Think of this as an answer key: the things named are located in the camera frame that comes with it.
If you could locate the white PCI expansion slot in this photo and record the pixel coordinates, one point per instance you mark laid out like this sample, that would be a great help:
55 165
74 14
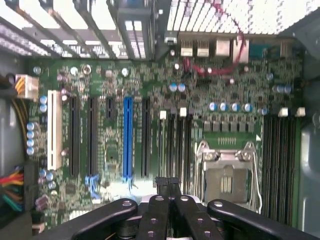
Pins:
54 130

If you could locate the white power connector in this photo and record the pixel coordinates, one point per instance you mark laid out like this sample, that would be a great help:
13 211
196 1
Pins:
28 86

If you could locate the blue expansion slot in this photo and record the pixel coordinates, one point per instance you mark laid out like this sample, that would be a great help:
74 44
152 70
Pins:
128 137

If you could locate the black RAM slot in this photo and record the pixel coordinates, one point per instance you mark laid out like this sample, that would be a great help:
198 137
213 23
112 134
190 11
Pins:
283 162
171 145
292 162
267 162
275 162
161 140
180 145
188 150

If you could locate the silver USB port block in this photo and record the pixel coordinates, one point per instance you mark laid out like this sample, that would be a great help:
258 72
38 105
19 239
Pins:
187 48
203 48

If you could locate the short black expansion slot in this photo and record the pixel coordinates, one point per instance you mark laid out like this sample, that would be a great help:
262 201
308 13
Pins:
110 108

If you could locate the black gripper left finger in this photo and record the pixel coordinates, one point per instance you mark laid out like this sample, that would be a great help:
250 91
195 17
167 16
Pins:
152 220

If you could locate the silver CPU socket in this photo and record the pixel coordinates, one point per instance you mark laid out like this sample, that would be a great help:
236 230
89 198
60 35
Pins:
226 175

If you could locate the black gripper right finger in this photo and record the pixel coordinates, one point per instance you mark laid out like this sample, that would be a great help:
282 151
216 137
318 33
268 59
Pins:
200 220

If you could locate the green computer motherboard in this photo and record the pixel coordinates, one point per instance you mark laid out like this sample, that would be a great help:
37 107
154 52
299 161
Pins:
115 82

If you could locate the blue serial port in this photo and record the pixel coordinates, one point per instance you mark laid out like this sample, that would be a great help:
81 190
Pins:
260 51

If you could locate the silver socket locking lever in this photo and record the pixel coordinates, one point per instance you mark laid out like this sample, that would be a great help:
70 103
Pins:
200 162
256 175

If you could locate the silver Ethernet port block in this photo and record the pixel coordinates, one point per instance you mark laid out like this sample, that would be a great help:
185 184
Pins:
223 47

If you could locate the grey metal PC case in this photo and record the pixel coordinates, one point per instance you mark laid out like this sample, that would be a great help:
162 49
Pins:
310 150

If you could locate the long black expansion slot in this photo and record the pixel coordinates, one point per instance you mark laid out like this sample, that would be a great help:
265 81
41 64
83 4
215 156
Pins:
92 137
74 137
145 137

